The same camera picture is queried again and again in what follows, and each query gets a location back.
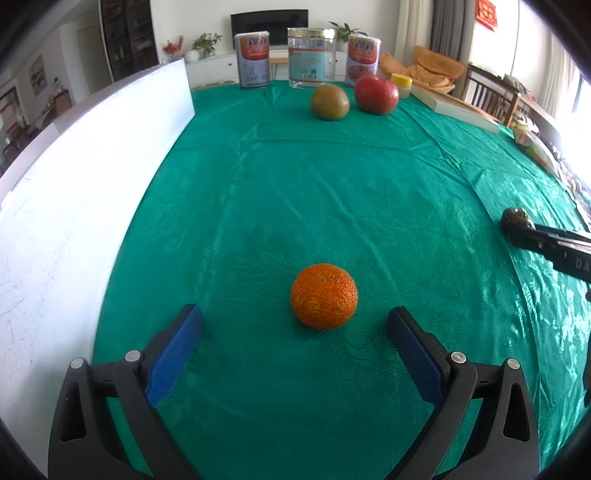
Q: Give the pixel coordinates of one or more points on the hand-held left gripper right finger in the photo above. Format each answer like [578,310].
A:
[418,357]

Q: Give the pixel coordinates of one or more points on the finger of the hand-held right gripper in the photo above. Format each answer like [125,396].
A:
[531,237]

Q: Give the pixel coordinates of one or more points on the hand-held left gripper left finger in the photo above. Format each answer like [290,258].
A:
[173,355]

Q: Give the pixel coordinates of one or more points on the dark brown wrinkled walnut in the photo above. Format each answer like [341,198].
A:
[518,214]

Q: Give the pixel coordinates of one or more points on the orange tangerine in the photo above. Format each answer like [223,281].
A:
[324,296]

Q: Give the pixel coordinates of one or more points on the white plastic bag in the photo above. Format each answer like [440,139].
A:
[535,145]

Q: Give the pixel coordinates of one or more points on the wooden side table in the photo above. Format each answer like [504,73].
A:
[538,108]

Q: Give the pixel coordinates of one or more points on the flat white box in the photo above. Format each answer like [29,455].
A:
[457,108]

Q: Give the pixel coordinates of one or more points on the dark wooden chair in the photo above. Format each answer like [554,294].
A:
[489,92]

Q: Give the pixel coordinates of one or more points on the white sheer curtain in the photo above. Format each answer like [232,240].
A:
[561,87]

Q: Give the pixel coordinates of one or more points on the white foam board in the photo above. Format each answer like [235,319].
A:
[69,207]

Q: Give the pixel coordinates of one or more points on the green patterned tablecloth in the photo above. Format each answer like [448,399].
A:
[323,194]

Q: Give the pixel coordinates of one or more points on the orange beanbag cushion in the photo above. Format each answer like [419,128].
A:
[429,67]

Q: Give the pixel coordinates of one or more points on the small jar with yellow lid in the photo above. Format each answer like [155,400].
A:
[401,85]

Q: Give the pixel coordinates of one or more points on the red apple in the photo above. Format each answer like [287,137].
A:
[376,94]

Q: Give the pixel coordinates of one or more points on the grey curtain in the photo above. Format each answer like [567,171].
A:
[455,27]

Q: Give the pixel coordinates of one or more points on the beige curtain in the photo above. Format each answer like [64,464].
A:
[415,27]

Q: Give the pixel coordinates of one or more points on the greenish brown pear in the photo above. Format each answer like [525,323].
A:
[329,102]

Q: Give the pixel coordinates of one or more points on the red and white tin can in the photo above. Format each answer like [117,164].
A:
[252,60]
[363,57]

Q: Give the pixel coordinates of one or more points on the leafy plant in white pot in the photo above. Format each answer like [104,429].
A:
[346,34]

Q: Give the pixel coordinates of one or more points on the clear jar with gold lid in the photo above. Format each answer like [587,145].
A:
[310,60]

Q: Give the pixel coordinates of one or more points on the white television console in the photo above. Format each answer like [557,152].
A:
[217,69]

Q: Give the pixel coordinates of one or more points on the red flower arrangement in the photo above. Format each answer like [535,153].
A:
[171,48]

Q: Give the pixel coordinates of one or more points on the green plant in white vase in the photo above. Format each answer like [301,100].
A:
[205,44]

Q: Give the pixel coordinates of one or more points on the dark glass display cabinet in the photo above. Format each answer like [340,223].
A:
[129,37]

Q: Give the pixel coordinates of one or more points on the black television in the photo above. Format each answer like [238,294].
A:
[270,25]

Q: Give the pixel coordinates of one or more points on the red wall decoration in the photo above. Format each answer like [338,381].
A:
[487,14]

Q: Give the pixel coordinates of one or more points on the framed wall picture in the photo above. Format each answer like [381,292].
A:
[38,74]

